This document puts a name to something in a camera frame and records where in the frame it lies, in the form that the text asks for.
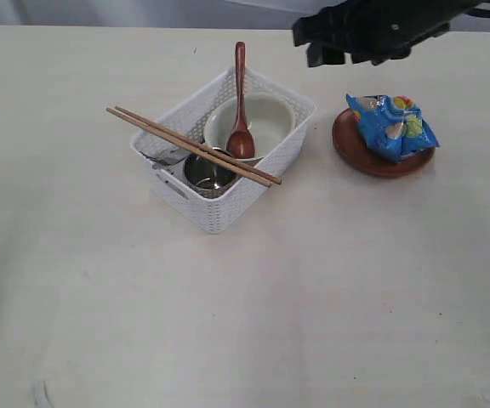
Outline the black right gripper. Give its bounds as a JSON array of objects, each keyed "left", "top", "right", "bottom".
[{"left": 292, "top": 0, "right": 475, "bottom": 67}]

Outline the blue snack chip bag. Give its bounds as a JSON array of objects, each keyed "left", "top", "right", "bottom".
[{"left": 346, "top": 94, "right": 439, "bottom": 163}]

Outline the brown round plate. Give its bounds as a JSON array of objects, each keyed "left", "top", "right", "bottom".
[{"left": 332, "top": 109, "right": 435, "bottom": 179}]

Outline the stainless steel cup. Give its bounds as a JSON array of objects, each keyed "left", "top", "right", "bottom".
[{"left": 183, "top": 153, "right": 238, "bottom": 199}]

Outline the silver table knife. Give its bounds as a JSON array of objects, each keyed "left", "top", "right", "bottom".
[{"left": 141, "top": 147, "right": 190, "bottom": 169}]

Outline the white plastic woven basket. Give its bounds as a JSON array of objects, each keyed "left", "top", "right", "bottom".
[{"left": 131, "top": 67, "right": 316, "bottom": 234}]

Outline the pale green ceramic bowl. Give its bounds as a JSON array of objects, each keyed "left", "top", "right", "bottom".
[{"left": 203, "top": 92, "right": 296, "bottom": 162}]

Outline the brown wooden spoon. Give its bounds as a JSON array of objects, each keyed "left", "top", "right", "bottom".
[{"left": 226, "top": 42, "right": 255, "bottom": 159}]

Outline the silver metal fork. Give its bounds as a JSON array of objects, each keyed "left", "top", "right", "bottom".
[{"left": 140, "top": 150, "right": 174, "bottom": 166}]

